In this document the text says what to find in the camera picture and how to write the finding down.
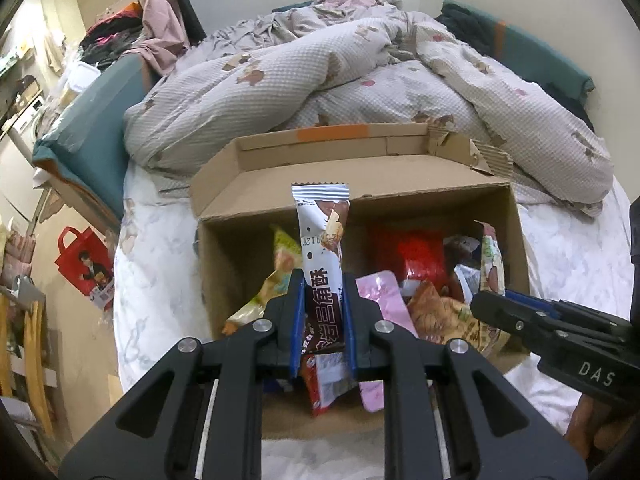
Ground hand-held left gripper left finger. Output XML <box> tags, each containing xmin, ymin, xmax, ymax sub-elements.
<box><xmin>57</xmin><ymin>269</ymin><xmax>306</xmax><ymax>480</ymax></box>

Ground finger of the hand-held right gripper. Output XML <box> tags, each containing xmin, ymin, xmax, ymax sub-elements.
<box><xmin>470</xmin><ymin>290</ymin><xmax>627</xmax><ymax>357</ymax></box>
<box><xmin>504</xmin><ymin>291</ymin><xmax>632</xmax><ymax>337</ymax></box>

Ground white plastic container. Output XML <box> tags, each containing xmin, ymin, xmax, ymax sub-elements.
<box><xmin>62</xmin><ymin>60</ymin><xmax>102</xmax><ymax>94</ymax></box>

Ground white and red snack bag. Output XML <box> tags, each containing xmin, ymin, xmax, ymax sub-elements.
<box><xmin>370</xmin><ymin>227</ymin><xmax>448</xmax><ymax>291</ymax></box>

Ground pink cloth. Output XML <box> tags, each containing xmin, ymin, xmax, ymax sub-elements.
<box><xmin>125</xmin><ymin>0</ymin><xmax>189</xmax><ymax>77</ymax></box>

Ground dark teal folded blanket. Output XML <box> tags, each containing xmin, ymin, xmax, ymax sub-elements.
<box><xmin>435</xmin><ymin>0</ymin><xmax>596</xmax><ymax>122</ymax></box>

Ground pink snack packet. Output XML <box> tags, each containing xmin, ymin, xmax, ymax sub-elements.
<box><xmin>356</xmin><ymin>270</ymin><xmax>421</xmax><ymax>413</ymax></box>

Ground white and brown snack bar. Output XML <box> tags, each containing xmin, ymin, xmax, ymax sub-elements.
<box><xmin>291</xmin><ymin>182</ymin><xmax>357</xmax><ymax>401</ymax></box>

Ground red tote bag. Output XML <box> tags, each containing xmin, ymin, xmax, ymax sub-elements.
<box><xmin>55</xmin><ymin>226</ymin><xmax>116</xmax><ymax>311</ymax></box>

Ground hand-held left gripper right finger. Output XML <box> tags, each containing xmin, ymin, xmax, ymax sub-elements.
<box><xmin>341</xmin><ymin>272</ymin><xmax>588</xmax><ymax>480</ymax></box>

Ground black bed frame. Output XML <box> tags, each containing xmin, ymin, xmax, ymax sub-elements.
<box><xmin>157</xmin><ymin>0</ymin><xmax>207</xmax><ymax>44</ymax></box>

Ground person's right hand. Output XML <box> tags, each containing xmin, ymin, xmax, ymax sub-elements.
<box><xmin>565</xmin><ymin>394</ymin><xmax>634</xmax><ymax>461</ymax></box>

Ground white and orange snack packet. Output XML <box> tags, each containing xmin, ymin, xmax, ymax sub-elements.
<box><xmin>406</xmin><ymin>280</ymin><xmax>506</xmax><ymax>357</ymax></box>

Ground teal pillow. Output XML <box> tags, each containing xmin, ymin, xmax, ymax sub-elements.
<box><xmin>272</xmin><ymin>2</ymin><xmax>324</xmax><ymax>14</ymax></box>

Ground white and blue snack packet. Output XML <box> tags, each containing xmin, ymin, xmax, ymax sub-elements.
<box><xmin>442</xmin><ymin>234</ymin><xmax>483</xmax><ymax>306</ymax></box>

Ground red and white snack packet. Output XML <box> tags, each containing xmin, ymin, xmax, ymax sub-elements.
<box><xmin>300</xmin><ymin>354</ymin><xmax>332</xmax><ymax>418</ymax></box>

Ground white snack packet brown print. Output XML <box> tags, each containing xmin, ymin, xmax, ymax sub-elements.
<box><xmin>472</xmin><ymin>220</ymin><xmax>507</xmax><ymax>296</ymax></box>

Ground pile of clothes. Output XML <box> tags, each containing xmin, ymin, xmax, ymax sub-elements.
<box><xmin>80</xmin><ymin>2</ymin><xmax>147</xmax><ymax>69</ymax></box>

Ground dark cloth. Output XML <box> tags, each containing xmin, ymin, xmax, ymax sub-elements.
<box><xmin>436</xmin><ymin>2</ymin><xmax>496</xmax><ymax>56</ymax></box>

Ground beige printed duvet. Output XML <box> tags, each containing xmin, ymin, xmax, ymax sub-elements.
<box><xmin>122</xmin><ymin>0</ymin><xmax>615</xmax><ymax>217</ymax></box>

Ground yellow snack packet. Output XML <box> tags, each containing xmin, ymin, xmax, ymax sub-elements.
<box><xmin>221</xmin><ymin>224</ymin><xmax>307</xmax><ymax>337</ymax></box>

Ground wooden rack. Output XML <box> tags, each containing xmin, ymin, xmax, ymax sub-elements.
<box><xmin>0</xmin><ymin>277</ymin><xmax>57</xmax><ymax>442</ymax></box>

